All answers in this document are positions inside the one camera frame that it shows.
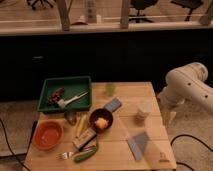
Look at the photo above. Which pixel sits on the tan rectangular block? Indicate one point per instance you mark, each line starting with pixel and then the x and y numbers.
pixel 84 138

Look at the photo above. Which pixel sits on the translucent green cup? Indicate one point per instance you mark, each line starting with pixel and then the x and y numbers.
pixel 109 89

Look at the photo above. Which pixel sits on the orange bowl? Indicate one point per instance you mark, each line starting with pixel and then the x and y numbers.
pixel 48 134

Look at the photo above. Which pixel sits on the dark bowl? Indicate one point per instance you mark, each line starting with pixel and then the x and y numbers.
pixel 100 113

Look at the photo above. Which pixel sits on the blue-grey towel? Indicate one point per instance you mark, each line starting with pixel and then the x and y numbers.
pixel 137 145

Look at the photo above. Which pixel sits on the yellow banana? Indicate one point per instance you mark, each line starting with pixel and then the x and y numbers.
pixel 81 125

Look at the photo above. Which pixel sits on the green cucumber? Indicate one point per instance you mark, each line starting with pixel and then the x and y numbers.
pixel 86 154

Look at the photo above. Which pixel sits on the metal fork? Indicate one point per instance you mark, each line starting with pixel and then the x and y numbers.
pixel 67 155

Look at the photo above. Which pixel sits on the white spatula in tray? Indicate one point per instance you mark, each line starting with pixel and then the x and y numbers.
pixel 63 103

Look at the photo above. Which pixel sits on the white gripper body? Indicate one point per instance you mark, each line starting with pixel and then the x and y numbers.
pixel 167 115

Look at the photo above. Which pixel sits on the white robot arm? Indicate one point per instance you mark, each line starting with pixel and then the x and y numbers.
pixel 185 83

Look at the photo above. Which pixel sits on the green plastic tray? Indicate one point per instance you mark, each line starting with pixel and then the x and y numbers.
pixel 72 86

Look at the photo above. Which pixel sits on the white paper cup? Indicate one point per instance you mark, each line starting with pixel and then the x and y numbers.
pixel 143 111

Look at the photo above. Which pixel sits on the black office chair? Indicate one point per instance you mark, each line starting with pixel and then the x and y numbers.
pixel 141 5

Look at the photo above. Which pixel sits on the yellow food piece in bowl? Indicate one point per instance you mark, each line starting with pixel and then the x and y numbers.
pixel 101 123

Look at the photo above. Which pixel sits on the brown grape cluster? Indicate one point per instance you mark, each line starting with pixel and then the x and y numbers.
pixel 55 96

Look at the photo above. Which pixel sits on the grey metal cup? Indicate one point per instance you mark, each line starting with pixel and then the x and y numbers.
pixel 71 117

